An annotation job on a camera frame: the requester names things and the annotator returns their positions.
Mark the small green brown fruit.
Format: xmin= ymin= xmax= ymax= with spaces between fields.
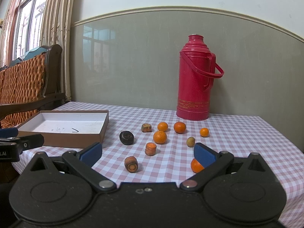
xmin=186 ymin=136 xmax=195 ymax=147

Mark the dark round fruit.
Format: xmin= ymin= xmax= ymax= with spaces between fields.
xmin=119 ymin=131 xmax=134 ymax=145

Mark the large orange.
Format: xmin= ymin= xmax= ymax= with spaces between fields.
xmin=153 ymin=131 xmax=167 ymax=145

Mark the brown green cube fruit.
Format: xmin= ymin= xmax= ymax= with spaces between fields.
xmin=141 ymin=123 xmax=152 ymax=133

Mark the small orange far right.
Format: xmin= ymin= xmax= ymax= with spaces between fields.
xmin=199 ymin=128 xmax=209 ymax=137

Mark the brown cardboard box tray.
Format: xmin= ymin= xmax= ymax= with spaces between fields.
xmin=17 ymin=110 xmax=109 ymax=149

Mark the wooden sofa with orange cushion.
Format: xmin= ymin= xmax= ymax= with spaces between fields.
xmin=1 ymin=44 xmax=65 ymax=129

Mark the pink checkered tablecloth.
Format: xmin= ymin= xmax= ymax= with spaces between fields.
xmin=11 ymin=101 xmax=304 ymax=228

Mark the red thermos flask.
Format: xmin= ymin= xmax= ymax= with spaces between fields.
xmin=176 ymin=34 xmax=224 ymax=120

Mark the window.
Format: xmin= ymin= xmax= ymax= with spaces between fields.
xmin=1 ymin=0 xmax=47 ymax=67

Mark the beige curtain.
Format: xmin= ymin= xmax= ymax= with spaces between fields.
xmin=40 ymin=0 xmax=74 ymax=101

